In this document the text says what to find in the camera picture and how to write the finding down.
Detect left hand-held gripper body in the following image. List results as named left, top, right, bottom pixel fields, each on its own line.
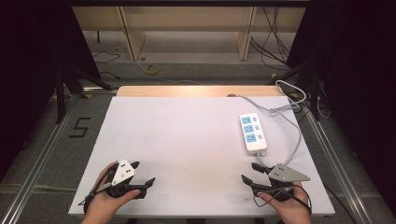
left=106, top=158, right=148, bottom=201

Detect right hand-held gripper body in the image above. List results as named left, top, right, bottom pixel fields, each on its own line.
left=262, top=162, right=311, bottom=203

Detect person's right hand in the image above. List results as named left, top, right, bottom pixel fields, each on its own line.
left=256, top=181, right=313, bottom=219

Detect person's left hand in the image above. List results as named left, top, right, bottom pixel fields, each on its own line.
left=85, top=161, right=141, bottom=219

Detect white power strip blue sockets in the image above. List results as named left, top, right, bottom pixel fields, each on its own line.
left=239, top=112, right=268, bottom=156

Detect white table mat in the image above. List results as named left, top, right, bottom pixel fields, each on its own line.
left=68, top=95, right=336, bottom=218

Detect black metal stand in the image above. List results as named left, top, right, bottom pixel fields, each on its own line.
left=54, top=63, right=114, bottom=125
left=268, top=57, right=322, bottom=122

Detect black curtain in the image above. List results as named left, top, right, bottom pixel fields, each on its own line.
left=285, top=0, right=396, bottom=217
left=0, top=0, right=103, bottom=183

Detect right gripper thin black cable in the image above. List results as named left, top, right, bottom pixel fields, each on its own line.
left=252, top=186, right=313, bottom=217

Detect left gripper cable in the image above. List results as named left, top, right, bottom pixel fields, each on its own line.
left=78, top=182, right=113, bottom=216

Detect grey power strip cable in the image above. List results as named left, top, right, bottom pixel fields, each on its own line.
left=228, top=79, right=308, bottom=170

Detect aluminium floor rail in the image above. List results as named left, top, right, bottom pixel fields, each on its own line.
left=0, top=87, right=120, bottom=224
left=304, top=108, right=375, bottom=224

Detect thick black floor cable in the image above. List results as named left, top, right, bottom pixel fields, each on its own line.
left=322, top=182, right=357, bottom=224

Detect thin white cable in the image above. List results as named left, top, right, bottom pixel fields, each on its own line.
left=316, top=90, right=332, bottom=119

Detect yellow coiled cable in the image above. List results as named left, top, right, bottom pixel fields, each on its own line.
left=135, top=59, right=202, bottom=86

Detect bundle of black hanging cables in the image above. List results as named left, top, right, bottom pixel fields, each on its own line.
left=249, top=7, right=291, bottom=68

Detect beige wooden desk frame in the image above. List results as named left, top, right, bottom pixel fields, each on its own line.
left=72, top=6, right=308, bottom=62

